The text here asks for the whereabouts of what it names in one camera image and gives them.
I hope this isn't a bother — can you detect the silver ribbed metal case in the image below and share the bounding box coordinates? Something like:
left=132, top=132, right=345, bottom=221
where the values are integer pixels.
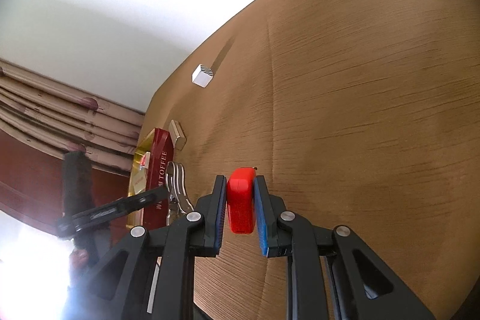
left=168, top=119, right=186, bottom=151

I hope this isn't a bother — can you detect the metal clamp with red tape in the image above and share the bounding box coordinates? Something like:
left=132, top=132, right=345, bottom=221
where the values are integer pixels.
left=163, top=166, right=258, bottom=235

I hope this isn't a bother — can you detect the white chevron cube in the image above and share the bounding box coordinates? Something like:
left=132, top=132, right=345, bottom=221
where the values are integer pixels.
left=191, top=64, right=214, bottom=88

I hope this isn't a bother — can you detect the person's left hand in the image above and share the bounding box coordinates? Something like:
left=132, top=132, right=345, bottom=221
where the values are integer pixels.
left=69, top=249, right=89, bottom=283

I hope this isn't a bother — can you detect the red gold tin box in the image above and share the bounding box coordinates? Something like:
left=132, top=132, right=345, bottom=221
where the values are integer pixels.
left=126, top=128, right=174, bottom=230

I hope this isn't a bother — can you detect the dark wooden cabinet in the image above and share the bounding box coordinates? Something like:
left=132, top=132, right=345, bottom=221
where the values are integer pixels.
left=0, top=131, right=128, bottom=235

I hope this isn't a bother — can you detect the beige patterned curtain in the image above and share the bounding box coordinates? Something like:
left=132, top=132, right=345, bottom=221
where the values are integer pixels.
left=1, top=59, right=144, bottom=176

